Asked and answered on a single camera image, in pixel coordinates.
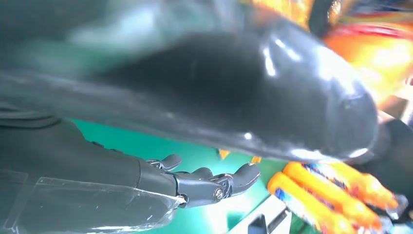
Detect green table mat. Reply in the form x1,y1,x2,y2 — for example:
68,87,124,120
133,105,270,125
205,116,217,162
69,117,293,234

